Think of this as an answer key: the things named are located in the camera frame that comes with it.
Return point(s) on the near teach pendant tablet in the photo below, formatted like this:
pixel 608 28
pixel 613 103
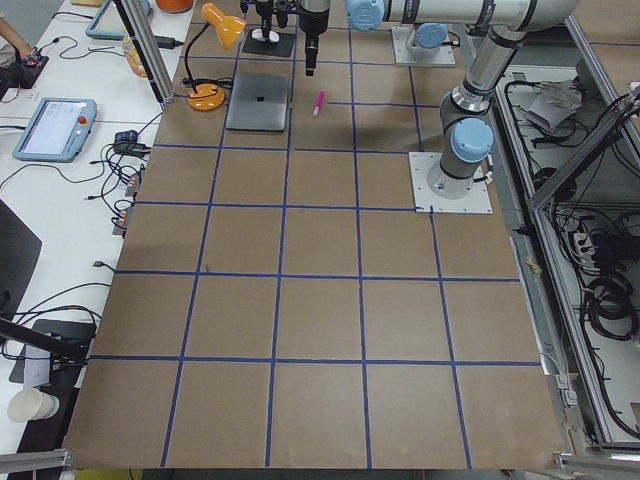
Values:
pixel 57 130

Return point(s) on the orange drink bottle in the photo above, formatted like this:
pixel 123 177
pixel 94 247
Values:
pixel 132 57

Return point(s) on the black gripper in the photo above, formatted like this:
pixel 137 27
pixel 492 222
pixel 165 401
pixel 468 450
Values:
pixel 313 25
pixel 264 10

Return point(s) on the silver apple laptop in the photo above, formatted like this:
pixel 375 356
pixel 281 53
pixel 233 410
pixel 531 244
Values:
pixel 258 102

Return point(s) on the teach pendant tablet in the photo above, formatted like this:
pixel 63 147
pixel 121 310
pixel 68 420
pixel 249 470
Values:
pixel 106 24
pixel 57 130

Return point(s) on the orange desk lamp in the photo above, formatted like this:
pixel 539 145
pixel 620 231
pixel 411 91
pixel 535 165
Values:
pixel 210 86

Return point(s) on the far teach pendant tablet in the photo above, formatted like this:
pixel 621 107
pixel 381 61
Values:
pixel 106 24

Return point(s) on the white paper cup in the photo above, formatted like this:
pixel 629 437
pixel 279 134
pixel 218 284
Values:
pixel 32 404

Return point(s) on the aluminium frame post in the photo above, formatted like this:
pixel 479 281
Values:
pixel 139 30

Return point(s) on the black power adapter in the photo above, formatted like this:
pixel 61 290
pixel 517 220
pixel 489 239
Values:
pixel 165 42

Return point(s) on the pink pen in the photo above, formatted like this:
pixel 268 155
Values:
pixel 319 103

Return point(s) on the black usb hub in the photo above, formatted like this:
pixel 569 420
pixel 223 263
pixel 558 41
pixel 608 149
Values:
pixel 126 137

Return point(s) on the black mousepad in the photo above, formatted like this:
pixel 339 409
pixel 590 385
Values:
pixel 278 44

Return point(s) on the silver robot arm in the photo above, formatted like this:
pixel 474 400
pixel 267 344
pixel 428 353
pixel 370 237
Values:
pixel 468 138
pixel 362 15

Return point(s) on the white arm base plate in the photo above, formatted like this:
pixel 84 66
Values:
pixel 423 45
pixel 435 192

